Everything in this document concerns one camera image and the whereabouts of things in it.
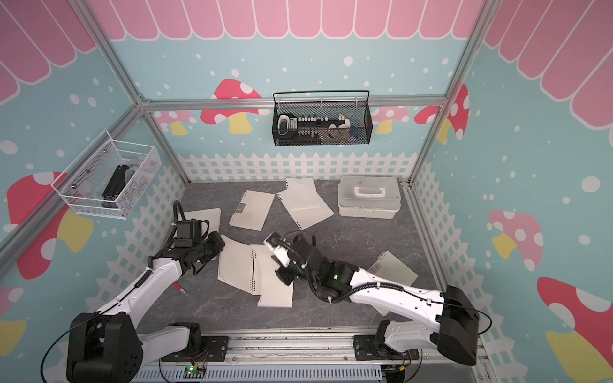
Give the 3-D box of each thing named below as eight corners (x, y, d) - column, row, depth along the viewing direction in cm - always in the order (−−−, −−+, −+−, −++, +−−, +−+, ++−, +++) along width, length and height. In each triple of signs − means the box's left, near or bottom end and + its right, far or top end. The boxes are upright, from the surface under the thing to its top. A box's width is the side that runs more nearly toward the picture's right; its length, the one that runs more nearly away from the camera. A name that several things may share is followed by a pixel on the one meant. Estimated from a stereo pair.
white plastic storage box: (339, 221, 108) (342, 202, 97) (337, 196, 118) (339, 175, 107) (396, 221, 108) (405, 202, 97) (389, 195, 118) (397, 175, 107)
